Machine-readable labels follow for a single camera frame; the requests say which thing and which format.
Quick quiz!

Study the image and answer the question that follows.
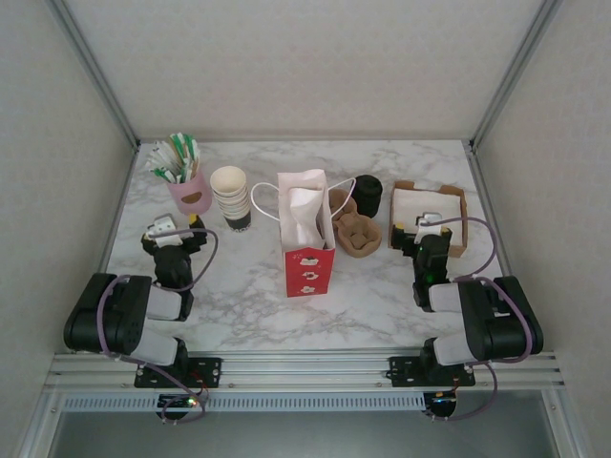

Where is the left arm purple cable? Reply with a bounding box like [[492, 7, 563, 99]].
[[97, 227, 221, 425]]

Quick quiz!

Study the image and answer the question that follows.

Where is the aluminium front rail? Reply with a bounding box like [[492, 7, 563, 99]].
[[45, 350, 567, 393]]

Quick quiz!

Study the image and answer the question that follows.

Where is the white paper napkin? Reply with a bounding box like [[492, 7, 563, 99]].
[[288, 187, 326, 249]]

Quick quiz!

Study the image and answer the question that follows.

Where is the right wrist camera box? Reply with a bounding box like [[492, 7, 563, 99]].
[[413, 211, 443, 235]]

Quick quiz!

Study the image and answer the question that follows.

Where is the grey slotted cable duct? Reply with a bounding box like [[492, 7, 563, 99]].
[[61, 393, 426, 412]]

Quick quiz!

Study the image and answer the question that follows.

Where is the stack of white napkins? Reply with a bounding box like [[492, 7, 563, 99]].
[[393, 188, 464, 249]]

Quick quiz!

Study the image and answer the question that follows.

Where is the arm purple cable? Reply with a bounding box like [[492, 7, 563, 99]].
[[97, 227, 221, 425], [419, 217, 534, 422]]

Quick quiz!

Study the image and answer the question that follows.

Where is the brown pulp cup carrier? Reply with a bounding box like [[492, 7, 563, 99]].
[[333, 213, 383, 259], [328, 187, 359, 223]]

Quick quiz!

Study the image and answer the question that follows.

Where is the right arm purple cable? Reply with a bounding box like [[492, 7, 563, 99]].
[[419, 217, 534, 422]]

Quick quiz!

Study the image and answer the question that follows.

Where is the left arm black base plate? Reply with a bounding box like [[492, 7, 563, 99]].
[[134, 357, 223, 388]]

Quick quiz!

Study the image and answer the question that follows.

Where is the aluminium frame post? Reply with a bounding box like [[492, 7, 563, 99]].
[[467, 0, 564, 152], [45, 0, 142, 152]]

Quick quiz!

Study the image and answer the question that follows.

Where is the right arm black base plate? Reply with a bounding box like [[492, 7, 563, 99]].
[[389, 355, 477, 388]]

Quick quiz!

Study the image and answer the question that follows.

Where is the aluminium side rail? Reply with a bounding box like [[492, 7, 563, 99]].
[[74, 142, 140, 354], [462, 140, 534, 352]]

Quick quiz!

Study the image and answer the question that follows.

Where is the stack of paper cups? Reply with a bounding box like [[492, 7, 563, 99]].
[[209, 165, 253, 235]]

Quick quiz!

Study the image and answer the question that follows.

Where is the pink holder cup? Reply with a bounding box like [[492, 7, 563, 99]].
[[166, 166, 213, 217]]

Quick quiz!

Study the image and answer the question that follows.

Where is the red white paper gift bag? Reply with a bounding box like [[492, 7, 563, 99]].
[[250, 169, 359, 298]]

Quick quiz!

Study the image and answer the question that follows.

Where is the brown cardboard napkin tray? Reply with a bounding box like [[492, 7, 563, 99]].
[[389, 179, 468, 259]]

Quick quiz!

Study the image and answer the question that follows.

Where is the stack of black lids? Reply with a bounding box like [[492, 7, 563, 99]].
[[353, 174, 384, 219]]

